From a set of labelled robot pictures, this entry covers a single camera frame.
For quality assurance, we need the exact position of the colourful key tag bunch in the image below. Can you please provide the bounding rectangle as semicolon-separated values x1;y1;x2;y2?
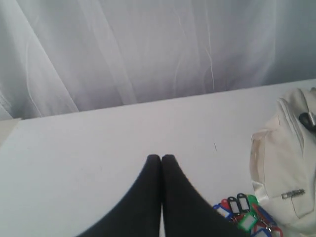
213;193;284;237

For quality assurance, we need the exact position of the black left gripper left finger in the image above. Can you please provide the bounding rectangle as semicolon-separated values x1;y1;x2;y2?
80;155;162;237

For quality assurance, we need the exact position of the white backdrop curtain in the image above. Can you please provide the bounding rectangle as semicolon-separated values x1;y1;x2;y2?
0;0;316;120

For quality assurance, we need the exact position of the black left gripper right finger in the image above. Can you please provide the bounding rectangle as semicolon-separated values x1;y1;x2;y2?
161;155;249;237

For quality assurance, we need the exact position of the cream fabric duffel bag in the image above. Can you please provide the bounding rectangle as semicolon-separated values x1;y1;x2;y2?
250;88;316;237

